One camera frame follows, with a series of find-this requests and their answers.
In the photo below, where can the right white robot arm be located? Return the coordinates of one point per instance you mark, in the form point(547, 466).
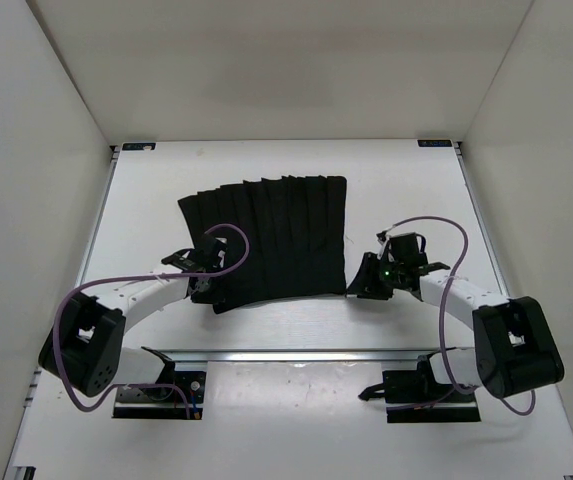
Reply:
point(513, 350)

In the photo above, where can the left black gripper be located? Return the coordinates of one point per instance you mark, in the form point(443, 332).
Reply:
point(197, 296)

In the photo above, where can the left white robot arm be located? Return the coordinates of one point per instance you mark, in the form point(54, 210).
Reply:
point(84, 348)

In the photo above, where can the blue corner label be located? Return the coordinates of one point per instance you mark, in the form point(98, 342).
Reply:
point(138, 146)
point(434, 143)

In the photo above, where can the black pleated skirt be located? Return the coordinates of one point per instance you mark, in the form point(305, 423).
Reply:
point(285, 238)

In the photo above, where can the right blue corner label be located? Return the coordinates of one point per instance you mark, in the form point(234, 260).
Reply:
point(434, 143)

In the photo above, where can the aluminium front rail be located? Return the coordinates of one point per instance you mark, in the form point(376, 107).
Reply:
point(295, 356)

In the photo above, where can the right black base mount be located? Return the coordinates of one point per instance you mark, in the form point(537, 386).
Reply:
point(414, 397)

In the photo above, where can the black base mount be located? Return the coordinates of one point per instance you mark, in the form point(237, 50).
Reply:
point(153, 385)
point(414, 397)

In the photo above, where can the left blue corner label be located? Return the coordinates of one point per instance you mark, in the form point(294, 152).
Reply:
point(138, 146)

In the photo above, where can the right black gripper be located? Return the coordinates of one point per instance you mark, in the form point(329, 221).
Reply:
point(364, 285)

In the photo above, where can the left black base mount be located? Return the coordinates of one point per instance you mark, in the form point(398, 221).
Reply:
point(153, 385)

